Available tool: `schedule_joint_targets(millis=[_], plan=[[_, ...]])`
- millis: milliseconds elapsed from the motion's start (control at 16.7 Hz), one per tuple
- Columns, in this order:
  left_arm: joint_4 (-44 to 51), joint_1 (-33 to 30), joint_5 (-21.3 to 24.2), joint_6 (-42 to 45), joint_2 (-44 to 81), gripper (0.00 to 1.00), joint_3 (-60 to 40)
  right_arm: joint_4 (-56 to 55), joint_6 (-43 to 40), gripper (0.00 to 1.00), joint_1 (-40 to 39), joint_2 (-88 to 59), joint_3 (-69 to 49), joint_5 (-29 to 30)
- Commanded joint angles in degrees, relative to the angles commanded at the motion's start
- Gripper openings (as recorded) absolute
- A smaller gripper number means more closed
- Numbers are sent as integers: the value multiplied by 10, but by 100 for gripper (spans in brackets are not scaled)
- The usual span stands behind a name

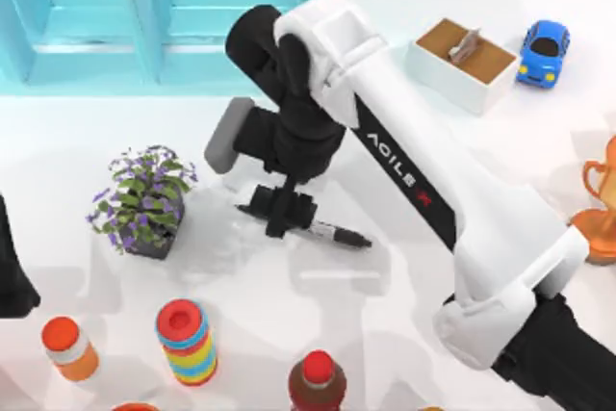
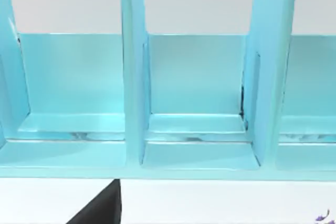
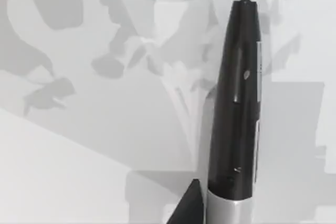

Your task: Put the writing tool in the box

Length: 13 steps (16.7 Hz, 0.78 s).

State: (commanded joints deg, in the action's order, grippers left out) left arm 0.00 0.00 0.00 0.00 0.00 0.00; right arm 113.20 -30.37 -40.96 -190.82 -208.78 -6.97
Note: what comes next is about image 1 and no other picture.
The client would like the orange and red round object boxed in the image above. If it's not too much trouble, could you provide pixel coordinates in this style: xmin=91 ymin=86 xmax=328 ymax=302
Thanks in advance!
xmin=109 ymin=400 xmax=161 ymax=411

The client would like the blue toy car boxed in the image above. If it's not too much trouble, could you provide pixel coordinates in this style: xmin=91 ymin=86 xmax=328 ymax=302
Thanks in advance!
xmin=515 ymin=19 xmax=572 ymax=90

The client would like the grey piece in white box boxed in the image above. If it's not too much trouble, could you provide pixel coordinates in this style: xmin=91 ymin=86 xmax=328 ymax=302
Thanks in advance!
xmin=449 ymin=27 xmax=483 ymax=64

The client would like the orange trophy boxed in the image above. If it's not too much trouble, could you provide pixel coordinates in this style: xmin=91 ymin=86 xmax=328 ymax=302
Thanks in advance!
xmin=569 ymin=133 xmax=616 ymax=267

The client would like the white box with brown inside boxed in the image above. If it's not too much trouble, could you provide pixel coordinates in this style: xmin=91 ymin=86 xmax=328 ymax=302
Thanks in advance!
xmin=402 ymin=17 xmax=520 ymax=116

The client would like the black marker pen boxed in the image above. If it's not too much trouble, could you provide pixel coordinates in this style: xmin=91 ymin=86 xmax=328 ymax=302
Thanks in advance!
xmin=235 ymin=203 xmax=373 ymax=250

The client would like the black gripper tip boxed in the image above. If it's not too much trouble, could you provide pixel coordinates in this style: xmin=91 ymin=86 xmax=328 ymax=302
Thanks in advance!
xmin=0 ymin=194 xmax=42 ymax=321

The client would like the brown bottle with red cap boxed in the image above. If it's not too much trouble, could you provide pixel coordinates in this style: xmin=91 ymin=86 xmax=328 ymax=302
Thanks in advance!
xmin=287 ymin=349 xmax=349 ymax=411

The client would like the light blue rack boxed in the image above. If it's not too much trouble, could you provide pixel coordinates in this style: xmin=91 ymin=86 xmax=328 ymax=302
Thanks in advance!
xmin=0 ymin=0 xmax=324 ymax=89

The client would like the purple flower plant pot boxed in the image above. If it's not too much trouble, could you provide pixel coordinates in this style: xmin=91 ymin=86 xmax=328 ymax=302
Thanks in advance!
xmin=85 ymin=144 xmax=199 ymax=262

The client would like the orange bottle with red cap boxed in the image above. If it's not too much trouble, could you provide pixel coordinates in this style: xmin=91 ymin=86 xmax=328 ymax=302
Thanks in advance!
xmin=39 ymin=315 xmax=101 ymax=384

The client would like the stack of coloured rings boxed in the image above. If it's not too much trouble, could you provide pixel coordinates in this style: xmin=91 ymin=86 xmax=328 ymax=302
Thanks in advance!
xmin=154 ymin=298 xmax=219 ymax=388

